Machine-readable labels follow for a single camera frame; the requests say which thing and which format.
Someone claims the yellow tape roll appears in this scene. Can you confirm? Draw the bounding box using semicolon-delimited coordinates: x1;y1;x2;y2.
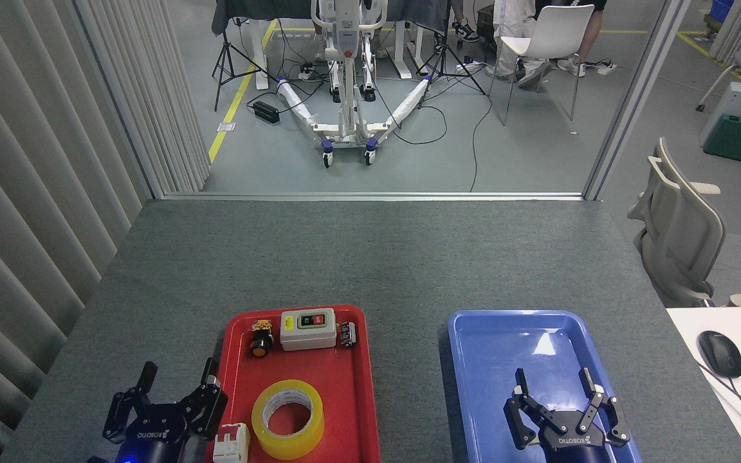
252;379;325;460

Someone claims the white circuit breaker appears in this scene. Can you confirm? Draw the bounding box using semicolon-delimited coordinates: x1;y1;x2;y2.
213;422;250;463

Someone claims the silver post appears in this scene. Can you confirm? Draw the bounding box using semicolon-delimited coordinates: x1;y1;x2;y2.
583;0;693;200

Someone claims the white plastic chair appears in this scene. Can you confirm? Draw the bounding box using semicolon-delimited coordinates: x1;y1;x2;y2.
491;5;595;126

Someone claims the blue bin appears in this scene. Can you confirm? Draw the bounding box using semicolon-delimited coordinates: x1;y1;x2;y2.
705;0;735;30

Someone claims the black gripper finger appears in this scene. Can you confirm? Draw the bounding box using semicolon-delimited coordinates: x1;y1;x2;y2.
576;368;630;448
181;358;228;441
504;368;554;449
102;361;159;444

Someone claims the person's sneaker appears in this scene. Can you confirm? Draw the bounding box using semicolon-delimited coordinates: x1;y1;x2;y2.
451;18;480;43

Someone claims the beige office chair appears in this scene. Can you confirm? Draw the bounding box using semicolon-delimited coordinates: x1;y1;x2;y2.
627;137;726;308

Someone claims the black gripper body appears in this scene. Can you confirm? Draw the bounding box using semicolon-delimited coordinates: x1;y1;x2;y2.
538;412;609;463
113;404;190;463

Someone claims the orange push button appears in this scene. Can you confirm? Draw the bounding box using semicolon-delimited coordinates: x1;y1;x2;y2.
250;320;275;359

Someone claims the white two-button switch box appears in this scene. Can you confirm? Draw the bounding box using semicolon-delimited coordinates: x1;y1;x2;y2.
280;308;337;351

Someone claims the red plastic tray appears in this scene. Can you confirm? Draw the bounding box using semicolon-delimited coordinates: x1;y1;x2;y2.
205;304;381;463

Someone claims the blue plastic tray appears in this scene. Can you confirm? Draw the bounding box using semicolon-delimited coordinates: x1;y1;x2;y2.
448;310;643;463

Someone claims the black tripod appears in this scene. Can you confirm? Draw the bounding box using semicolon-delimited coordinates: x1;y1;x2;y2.
417;0;488;110
212;16;278;111

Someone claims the black computer mouse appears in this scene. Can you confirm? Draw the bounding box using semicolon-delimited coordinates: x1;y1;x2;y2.
697;331;741;379

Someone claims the white desk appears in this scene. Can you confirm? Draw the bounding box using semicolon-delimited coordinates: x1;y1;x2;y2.
666;306;741;463

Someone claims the white stand on wheels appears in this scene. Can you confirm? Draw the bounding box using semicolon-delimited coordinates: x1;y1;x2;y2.
275;0;432;169

